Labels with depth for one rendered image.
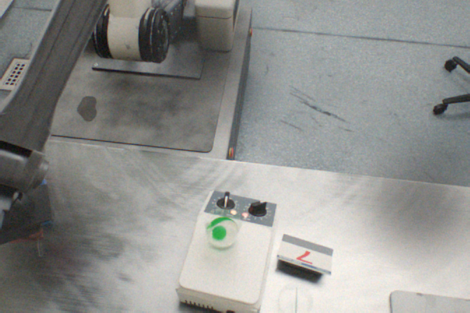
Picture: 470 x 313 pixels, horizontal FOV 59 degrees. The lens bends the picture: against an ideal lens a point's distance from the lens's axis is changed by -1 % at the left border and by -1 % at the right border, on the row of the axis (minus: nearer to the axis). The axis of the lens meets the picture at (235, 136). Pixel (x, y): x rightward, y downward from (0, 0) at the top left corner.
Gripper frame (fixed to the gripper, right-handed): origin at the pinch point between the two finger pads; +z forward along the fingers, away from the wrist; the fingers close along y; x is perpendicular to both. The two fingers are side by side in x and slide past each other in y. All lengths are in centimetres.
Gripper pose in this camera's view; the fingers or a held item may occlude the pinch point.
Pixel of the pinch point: (38, 234)
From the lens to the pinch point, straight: 80.3
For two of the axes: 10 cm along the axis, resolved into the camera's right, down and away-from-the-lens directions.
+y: 9.3, -3.0, 2.2
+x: -3.7, -7.5, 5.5
